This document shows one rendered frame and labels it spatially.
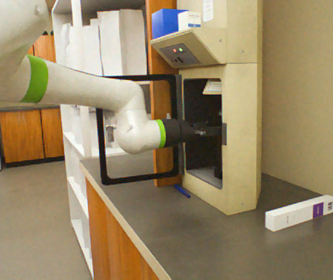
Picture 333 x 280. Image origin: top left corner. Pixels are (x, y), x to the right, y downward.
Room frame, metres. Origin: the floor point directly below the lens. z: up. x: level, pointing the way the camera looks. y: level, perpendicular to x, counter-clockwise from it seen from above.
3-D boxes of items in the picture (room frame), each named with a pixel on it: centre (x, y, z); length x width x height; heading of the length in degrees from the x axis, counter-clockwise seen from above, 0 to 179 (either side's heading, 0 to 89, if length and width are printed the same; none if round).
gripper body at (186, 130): (1.07, -0.07, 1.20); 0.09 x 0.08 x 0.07; 114
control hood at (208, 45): (1.09, -0.06, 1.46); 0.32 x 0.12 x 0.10; 24
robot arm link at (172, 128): (1.04, 0.00, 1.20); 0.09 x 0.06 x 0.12; 24
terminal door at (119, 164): (1.20, 0.11, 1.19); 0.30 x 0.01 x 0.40; 107
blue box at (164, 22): (1.17, -0.02, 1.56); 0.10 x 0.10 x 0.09; 24
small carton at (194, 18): (1.05, -0.08, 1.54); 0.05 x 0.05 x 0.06; 31
